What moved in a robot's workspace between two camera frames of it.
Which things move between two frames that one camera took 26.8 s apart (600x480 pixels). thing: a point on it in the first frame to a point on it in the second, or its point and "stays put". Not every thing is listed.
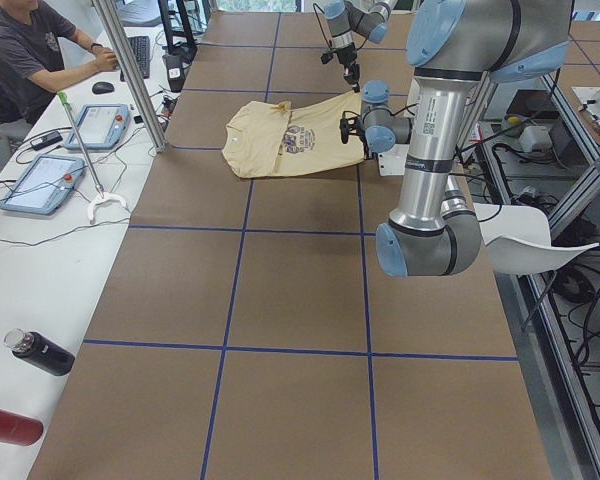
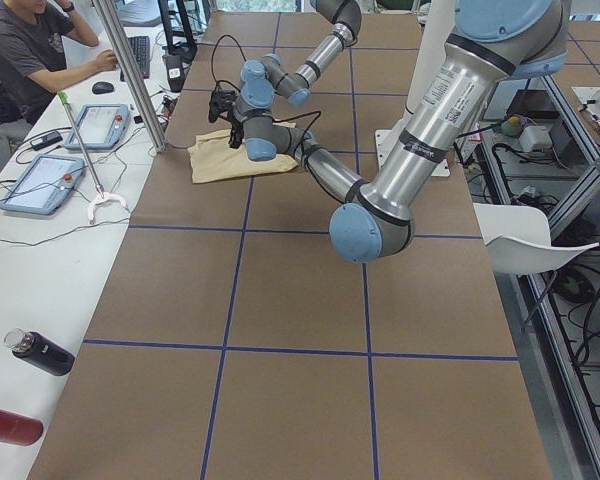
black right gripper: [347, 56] to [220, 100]
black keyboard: [140, 46] stays put
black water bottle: [40, 351] stays put
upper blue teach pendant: [100, 127] stays put
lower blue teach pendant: [45, 185] stays put
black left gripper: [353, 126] to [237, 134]
